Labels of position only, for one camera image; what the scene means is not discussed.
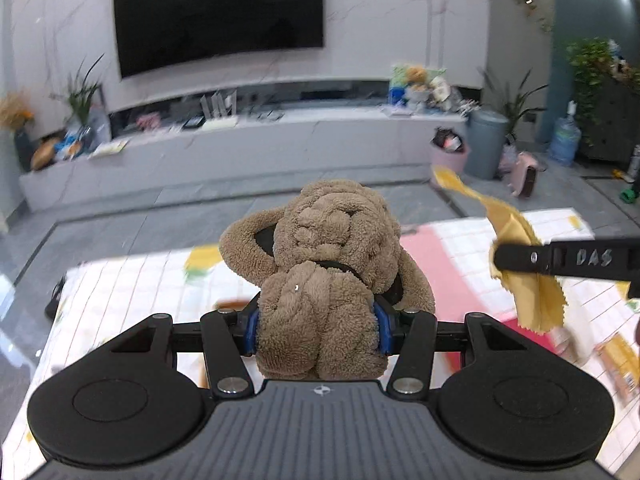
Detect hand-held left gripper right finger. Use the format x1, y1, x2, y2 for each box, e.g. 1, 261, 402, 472
372, 305, 528, 396

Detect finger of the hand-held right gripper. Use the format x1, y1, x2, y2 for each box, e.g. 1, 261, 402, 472
492, 240, 640, 278

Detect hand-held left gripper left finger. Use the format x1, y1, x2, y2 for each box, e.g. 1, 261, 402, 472
110, 305, 261, 397

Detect yellow cloth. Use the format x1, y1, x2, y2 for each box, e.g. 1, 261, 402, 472
431, 165, 568, 333

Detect brown plush teddy bear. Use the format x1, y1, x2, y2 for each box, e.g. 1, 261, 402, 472
220, 180, 436, 381

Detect pink mat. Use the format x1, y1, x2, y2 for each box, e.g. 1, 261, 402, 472
400, 222, 526, 376

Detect pink heater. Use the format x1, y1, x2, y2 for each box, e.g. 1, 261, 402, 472
510, 152, 541, 200

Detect blue water bottle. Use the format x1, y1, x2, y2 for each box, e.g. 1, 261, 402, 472
549, 116, 582, 167

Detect checked lemon print blanket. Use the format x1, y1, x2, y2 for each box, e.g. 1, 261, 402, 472
25, 207, 640, 476

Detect dark grey cabinet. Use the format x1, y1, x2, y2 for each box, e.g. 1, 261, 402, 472
582, 72, 640, 166

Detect grey trash can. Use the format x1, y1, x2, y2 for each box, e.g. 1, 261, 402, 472
465, 109, 510, 181

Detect potted long-leaf plant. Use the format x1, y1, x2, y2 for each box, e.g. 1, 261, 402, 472
480, 67, 548, 146

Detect pink waste bin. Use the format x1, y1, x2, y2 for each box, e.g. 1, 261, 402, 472
429, 127, 471, 178

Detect white marble television cabinet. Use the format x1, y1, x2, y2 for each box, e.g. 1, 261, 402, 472
20, 77, 471, 213

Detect bushy green plant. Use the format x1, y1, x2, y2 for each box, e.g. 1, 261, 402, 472
565, 37, 626, 146

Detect white router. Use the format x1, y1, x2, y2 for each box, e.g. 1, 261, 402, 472
200, 91, 238, 128

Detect yellowish papers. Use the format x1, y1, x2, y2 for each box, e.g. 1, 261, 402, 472
90, 140, 128, 157

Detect green printed card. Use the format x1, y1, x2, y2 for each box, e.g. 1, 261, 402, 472
389, 64, 448, 106

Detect pile of snack packets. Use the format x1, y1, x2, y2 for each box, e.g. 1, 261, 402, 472
52, 127, 96, 161

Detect brown straw hat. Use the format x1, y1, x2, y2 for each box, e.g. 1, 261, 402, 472
30, 137, 56, 170

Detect green plant in glass vase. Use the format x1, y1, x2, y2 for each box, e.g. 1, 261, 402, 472
50, 55, 108, 146

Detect dried flowers in dark vase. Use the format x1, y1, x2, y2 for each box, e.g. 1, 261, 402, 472
0, 91, 36, 173

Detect black television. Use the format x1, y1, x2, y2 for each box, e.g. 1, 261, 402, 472
112, 0, 326, 79

